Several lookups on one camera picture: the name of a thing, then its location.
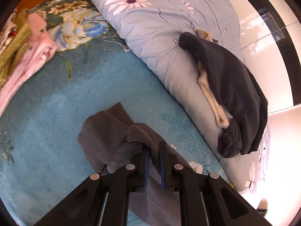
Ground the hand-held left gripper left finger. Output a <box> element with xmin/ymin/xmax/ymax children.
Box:
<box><xmin>33</xmin><ymin>146</ymin><xmax>151</xmax><ymax>226</ymax></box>

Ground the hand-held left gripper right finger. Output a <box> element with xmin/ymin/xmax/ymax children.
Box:
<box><xmin>159</xmin><ymin>141</ymin><xmax>273</xmax><ymax>226</ymax></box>

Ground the grey sweatshirt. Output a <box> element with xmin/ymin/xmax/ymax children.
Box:
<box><xmin>78</xmin><ymin>102</ymin><xmax>189</xmax><ymax>226</ymax></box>

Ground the dark grey garment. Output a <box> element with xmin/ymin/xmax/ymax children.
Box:
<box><xmin>179</xmin><ymin>32</ymin><xmax>268</xmax><ymax>159</ymax></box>

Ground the cream knit sweater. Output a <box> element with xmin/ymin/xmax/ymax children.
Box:
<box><xmin>194</xmin><ymin>28</ymin><xmax>233</xmax><ymax>129</ymax></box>

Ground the light blue daisy quilt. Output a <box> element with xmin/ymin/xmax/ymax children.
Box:
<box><xmin>84</xmin><ymin>0</ymin><xmax>271</xmax><ymax>196</ymax></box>

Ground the pink fleece garment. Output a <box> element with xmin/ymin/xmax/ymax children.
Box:
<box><xmin>0</xmin><ymin>13</ymin><xmax>58</xmax><ymax>116</ymax></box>

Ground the glossy white black wardrobe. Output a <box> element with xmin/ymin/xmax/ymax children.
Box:
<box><xmin>221</xmin><ymin>0</ymin><xmax>301</xmax><ymax>217</ymax></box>

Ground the green knit sweater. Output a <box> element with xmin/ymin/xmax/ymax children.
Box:
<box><xmin>0</xmin><ymin>9</ymin><xmax>32</xmax><ymax>91</ymax></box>

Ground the white printed garment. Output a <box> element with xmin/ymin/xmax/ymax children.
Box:
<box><xmin>0</xmin><ymin>7</ymin><xmax>18</xmax><ymax>52</ymax></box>

